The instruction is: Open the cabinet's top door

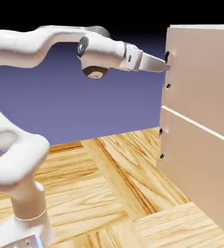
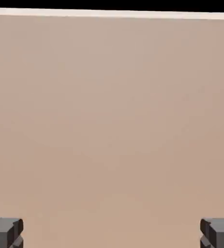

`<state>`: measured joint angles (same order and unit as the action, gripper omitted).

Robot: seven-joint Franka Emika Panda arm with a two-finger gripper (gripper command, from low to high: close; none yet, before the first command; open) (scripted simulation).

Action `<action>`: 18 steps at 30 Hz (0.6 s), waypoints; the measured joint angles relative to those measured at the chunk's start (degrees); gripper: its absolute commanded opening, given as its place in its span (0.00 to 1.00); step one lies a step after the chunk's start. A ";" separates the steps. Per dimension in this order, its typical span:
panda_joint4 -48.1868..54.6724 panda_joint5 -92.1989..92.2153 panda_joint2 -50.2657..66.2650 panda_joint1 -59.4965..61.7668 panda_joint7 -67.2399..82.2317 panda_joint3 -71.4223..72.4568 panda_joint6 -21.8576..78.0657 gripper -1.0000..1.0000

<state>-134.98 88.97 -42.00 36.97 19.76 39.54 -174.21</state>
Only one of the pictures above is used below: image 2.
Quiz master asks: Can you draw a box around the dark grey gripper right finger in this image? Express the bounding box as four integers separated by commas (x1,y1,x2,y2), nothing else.
200,217,224,248

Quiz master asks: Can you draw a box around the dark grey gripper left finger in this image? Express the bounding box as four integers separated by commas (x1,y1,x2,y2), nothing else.
0,217,24,248

